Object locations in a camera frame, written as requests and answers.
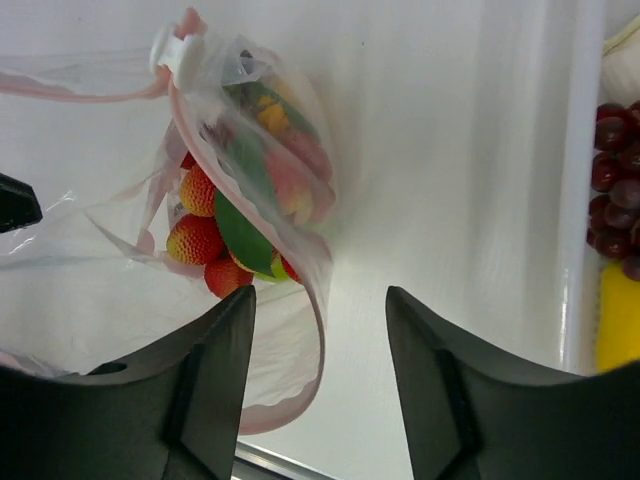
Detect yellow mango upper left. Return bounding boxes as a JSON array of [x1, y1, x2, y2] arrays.
[[256, 95, 290, 136]]

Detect white plastic fruit basket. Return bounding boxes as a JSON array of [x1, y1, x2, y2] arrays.
[[557, 1, 607, 375]]

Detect yellow fruit right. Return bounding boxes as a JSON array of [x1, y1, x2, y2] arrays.
[[596, 263, 639, 372]]

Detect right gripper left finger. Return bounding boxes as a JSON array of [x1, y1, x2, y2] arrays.
[[1, 287, 256, 479]]

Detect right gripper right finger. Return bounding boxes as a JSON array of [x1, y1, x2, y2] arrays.
[[386, 286, 639, 479]]

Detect dark grape bunch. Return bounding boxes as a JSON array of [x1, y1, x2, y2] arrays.
[[586, 101, 639, 281]]

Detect clear pink zip top bag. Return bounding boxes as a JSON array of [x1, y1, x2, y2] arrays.
[[1, 9, 330, 435]]

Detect white garlic bulb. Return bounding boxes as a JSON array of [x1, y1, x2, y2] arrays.
[[600, 16, 639, 105]]

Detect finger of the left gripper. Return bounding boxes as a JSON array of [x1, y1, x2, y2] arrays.
[[0, 174, 43, 234]]

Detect white zipper slider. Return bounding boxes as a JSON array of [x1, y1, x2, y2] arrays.
[[149, 23, 206, 92]]

